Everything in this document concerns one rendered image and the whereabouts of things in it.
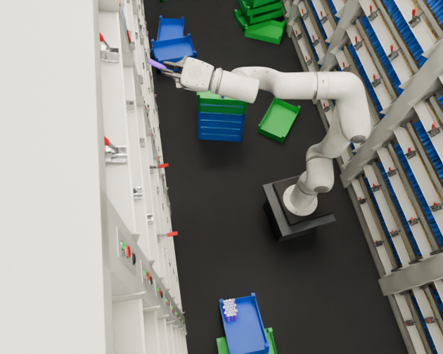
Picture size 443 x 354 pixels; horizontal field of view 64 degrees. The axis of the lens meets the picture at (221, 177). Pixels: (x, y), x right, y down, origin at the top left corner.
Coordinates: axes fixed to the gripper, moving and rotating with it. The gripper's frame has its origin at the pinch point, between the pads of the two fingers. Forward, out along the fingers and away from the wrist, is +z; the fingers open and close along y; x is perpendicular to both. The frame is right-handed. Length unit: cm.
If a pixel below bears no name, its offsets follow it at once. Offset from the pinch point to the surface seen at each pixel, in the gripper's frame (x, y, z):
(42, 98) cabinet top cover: -70, 41, 2
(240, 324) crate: 85, 93, -59
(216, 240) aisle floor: 105, 52, -37
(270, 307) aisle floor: 92, 82, -75
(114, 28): -34.0, 9.1, 8.9
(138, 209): -28, 50, -7
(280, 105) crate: 132, -55, -63
